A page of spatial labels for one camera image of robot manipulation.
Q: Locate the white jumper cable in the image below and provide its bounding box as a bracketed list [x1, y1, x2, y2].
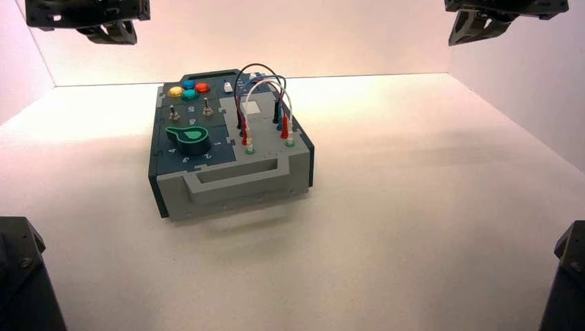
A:
[244, 80, 296, 154]

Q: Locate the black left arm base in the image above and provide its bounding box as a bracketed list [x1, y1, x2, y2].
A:
[0, 216, 68, 331]

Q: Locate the black jumper cable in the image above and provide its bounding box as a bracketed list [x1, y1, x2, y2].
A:
[232, 63, 289, 130]

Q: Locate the red jumper cable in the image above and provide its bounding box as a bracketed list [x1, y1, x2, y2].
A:
[239, 82, 290, 146]

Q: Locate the grey and teal control box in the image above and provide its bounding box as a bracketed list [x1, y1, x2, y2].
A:
[147, 68, 316, 223]

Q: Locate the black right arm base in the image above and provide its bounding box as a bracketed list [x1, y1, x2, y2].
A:
[538, 220, 585, 331]

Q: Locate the green rotary knob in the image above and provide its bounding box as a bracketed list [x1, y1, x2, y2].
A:
[165, 126, 212, 157]

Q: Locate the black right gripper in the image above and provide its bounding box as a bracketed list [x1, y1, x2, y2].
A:
[444, 0, 570, 47]

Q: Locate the blue jumper cable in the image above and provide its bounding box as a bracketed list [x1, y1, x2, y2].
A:
[237, 75, 288, 138]

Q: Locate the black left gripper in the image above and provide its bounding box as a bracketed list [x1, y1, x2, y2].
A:
[25, 0, 152, 46]

